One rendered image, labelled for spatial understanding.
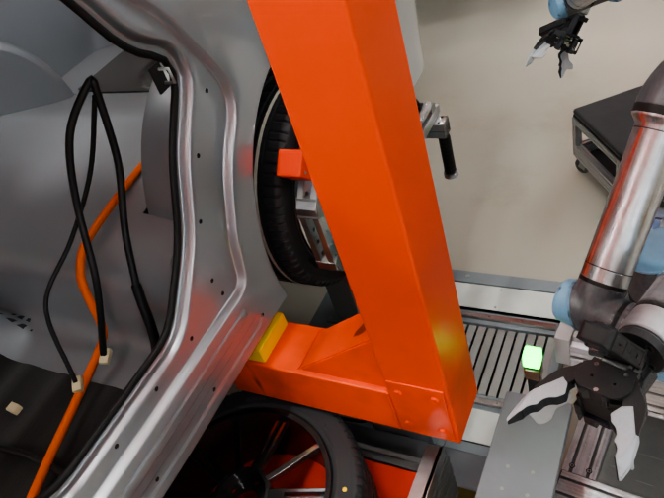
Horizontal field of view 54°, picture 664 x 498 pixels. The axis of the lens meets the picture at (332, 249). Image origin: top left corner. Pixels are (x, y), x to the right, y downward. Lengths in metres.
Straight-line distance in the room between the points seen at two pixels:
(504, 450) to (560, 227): 1.40
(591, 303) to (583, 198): 2.01
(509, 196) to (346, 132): 2.13
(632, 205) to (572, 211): 1.95
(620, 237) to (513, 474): 0.82
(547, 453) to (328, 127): 1.03
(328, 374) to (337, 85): 0.89
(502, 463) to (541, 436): 0.12
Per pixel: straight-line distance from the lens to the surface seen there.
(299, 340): 1.80
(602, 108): 3.04
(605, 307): 1.10
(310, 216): 1.75
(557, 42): 2.26
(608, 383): 0.90
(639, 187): 1.09
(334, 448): 1.79
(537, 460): 1.75
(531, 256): 2.84
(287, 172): 1.67
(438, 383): 1.51
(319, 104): 1.06
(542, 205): 3.08
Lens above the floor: 1.98
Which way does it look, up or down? 40 degrees down
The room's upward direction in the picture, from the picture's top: 20 degrees counter-clockwise
